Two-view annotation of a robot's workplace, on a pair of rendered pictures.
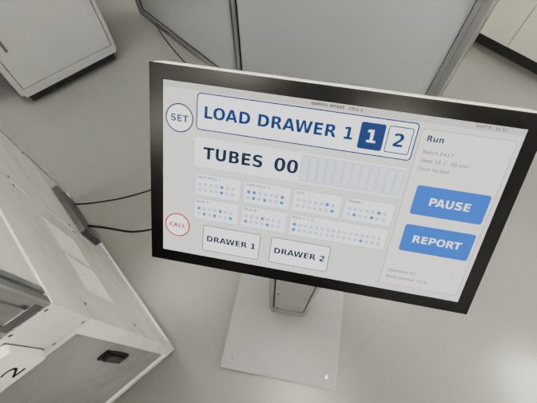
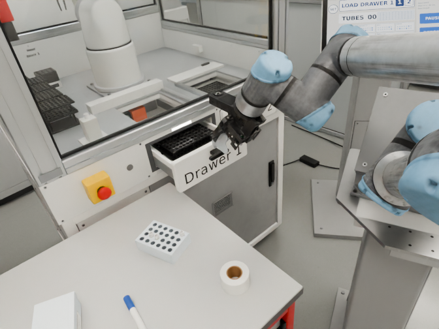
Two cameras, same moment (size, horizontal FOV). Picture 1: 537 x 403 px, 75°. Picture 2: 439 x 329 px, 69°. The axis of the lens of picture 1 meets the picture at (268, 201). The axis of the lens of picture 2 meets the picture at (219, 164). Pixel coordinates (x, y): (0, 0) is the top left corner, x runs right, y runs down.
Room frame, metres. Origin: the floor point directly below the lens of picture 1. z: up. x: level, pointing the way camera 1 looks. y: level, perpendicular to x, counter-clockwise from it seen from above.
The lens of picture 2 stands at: (-1.22, 0.59, 1.45)
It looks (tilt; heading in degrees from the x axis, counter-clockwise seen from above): 35 degrees down; 4
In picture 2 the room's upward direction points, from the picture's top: 7 degrees counter-clockwise
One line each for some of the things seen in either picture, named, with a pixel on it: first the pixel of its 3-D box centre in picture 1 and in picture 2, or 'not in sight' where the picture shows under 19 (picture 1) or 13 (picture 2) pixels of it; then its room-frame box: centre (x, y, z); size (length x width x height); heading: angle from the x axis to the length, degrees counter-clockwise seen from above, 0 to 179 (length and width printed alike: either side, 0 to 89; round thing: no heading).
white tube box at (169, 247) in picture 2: not in sight; (162, 241); (-0.62, 0.81, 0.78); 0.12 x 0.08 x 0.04; 62
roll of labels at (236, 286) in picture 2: not in sight; (234, 277); (-0.75, 0.62, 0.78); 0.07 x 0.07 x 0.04
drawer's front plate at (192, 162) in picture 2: not in sight; (212, 158); (-0.36, 0.67, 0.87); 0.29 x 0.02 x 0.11; 131
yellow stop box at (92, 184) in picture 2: not in sight; (99, 187); (-0.48, 1.01, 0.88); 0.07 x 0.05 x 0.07; 131
